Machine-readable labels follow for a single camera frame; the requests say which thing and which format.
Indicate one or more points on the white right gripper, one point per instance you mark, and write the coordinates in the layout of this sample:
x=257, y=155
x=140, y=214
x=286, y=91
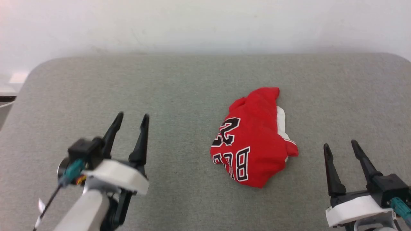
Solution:
x=356, y=208

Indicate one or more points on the red and white jersey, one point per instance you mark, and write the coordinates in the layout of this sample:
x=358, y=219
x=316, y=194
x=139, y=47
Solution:
x=257, y=144

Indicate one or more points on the grey fabric sofa cushion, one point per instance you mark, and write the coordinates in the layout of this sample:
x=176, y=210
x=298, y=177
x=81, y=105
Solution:
x=179, y=96

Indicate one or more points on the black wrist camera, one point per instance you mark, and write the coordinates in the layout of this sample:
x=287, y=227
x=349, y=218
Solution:
x=85, y=150
x=390, y=187

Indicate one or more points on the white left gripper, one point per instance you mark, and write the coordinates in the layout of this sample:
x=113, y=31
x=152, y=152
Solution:
x=118, y=175

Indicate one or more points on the black round motor cap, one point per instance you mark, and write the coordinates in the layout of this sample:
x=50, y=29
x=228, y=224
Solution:
x=61, y=168

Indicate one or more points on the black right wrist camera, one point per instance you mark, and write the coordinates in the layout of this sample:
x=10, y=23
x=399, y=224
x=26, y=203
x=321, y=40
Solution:
x=390, y=187

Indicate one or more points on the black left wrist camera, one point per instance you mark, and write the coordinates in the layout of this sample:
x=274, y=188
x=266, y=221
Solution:
x=85, y=150

